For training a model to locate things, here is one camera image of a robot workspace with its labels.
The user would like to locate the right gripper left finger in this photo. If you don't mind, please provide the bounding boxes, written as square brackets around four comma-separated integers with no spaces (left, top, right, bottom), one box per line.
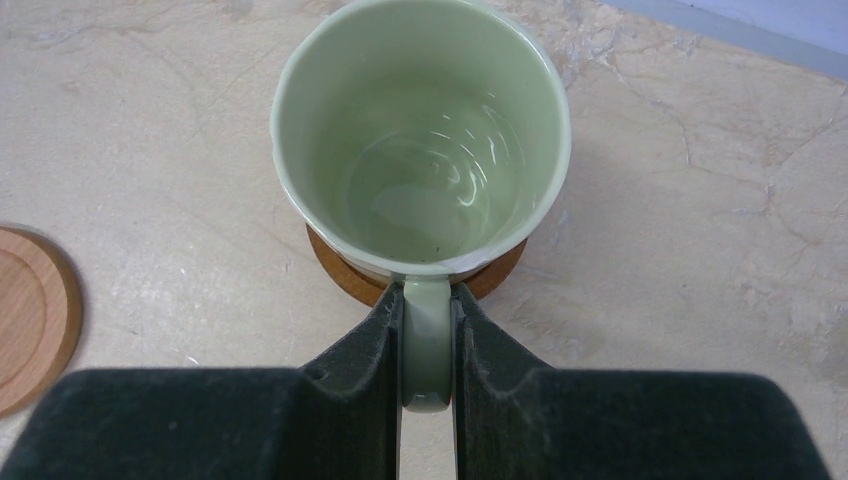
[1,285,403,479]

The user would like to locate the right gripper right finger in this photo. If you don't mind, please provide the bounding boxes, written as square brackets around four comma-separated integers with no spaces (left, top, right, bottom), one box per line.
[451,285,829,479]

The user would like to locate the dark grooved wooden coaster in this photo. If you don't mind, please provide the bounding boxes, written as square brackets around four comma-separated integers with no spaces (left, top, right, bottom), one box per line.
[305,225,528,307]

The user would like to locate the light green mug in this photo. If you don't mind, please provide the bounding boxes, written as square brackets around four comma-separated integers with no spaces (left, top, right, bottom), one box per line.
[270,1,572,412]

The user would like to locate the brown wooden round coaster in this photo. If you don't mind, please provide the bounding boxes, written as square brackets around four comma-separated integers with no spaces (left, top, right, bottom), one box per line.
[1,226,83,418]

